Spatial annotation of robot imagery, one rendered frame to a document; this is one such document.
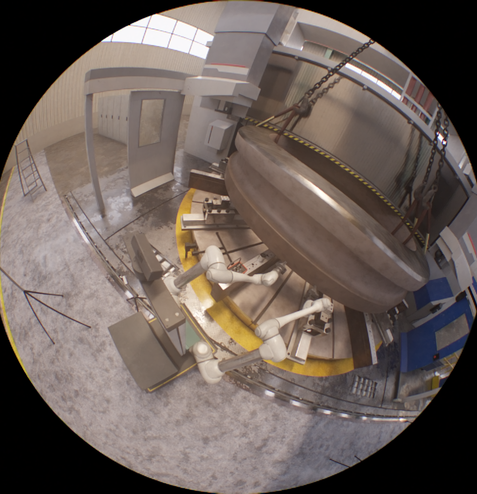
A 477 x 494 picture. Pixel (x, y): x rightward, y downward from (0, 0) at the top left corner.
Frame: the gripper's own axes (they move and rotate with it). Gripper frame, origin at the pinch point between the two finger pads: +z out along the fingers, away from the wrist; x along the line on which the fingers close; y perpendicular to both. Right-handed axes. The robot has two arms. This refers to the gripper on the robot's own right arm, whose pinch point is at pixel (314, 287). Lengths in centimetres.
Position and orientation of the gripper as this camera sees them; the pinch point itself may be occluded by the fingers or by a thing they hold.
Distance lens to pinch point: 186.8
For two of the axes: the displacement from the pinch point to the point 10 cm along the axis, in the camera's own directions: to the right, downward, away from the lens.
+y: -2.8, 6.3, 7.2
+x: 8.1, 5.6, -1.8
